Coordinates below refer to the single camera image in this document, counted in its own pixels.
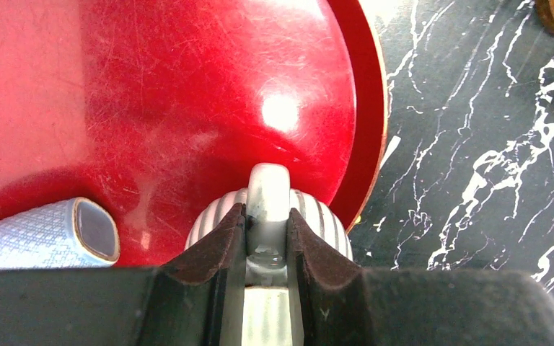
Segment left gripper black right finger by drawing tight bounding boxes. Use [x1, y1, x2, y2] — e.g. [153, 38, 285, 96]
[286, 209, 554, 345]

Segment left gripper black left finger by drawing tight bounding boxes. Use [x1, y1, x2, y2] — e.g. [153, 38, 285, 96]
[0, 203, 246, 345]

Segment ribbed beige mug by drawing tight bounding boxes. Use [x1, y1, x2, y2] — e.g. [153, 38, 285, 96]
[186, 163, 353, 345]

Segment small white grey mug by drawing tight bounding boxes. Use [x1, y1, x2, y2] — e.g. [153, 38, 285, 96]
[0, 198, 120, 270]

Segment red round tray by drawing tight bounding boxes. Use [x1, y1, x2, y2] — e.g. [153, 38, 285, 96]
[0, 1, 387, 265]

